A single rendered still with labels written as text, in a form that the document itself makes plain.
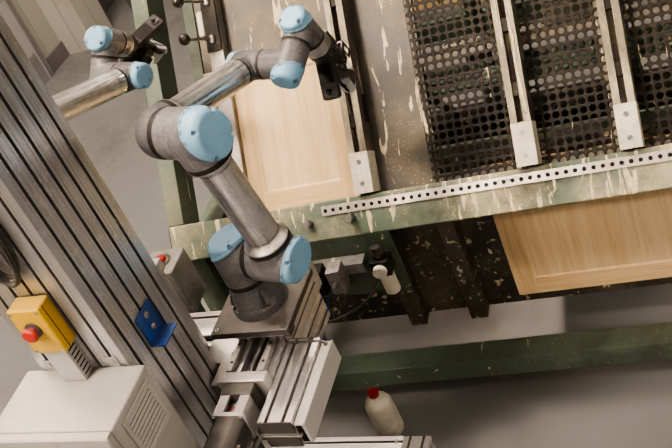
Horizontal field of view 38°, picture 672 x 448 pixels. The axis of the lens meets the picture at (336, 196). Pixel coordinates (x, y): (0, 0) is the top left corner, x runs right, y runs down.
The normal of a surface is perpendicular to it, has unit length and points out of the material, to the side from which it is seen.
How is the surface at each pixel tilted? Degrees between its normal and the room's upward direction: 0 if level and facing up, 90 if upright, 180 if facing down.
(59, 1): 90
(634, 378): 0
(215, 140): 82
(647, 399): 0
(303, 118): 54
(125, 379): 0
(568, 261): 90
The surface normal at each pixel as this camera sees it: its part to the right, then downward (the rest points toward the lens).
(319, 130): -0.36, 0.06
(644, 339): -0.35, -0.76
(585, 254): -0.19, 0.63
